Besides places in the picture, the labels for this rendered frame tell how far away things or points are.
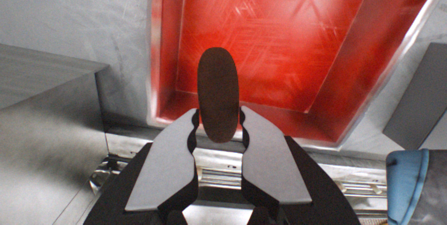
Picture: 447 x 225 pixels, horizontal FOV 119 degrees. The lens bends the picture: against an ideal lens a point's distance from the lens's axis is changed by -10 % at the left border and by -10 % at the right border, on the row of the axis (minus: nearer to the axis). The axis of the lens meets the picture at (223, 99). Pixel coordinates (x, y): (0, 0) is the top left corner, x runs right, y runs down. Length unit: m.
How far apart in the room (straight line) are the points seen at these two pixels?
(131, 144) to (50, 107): 0.16
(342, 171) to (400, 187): 0.23
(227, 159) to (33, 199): 0.30
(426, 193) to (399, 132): 0.25
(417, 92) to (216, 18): 0.46
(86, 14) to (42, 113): 0.17
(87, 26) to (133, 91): 0.13
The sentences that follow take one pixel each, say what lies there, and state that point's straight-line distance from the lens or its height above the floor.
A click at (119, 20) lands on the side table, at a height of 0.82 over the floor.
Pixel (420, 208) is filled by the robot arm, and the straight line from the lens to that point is 0.32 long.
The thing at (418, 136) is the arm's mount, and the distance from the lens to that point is 0.53.
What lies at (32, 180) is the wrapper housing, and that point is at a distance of 0.30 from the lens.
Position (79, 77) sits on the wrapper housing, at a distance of 0.30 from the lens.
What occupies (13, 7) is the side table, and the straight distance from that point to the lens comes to 0.45.
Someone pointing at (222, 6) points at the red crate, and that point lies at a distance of 0.28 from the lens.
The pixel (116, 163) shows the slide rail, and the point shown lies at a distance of 0.46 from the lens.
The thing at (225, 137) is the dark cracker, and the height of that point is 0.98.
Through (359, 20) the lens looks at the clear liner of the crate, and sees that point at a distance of 0.35.
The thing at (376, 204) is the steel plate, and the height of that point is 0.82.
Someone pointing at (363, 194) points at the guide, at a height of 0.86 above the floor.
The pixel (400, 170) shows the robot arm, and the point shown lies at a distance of 0.32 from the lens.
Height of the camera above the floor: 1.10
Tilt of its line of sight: 63 degrees down
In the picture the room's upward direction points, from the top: 176 degrees clockwise
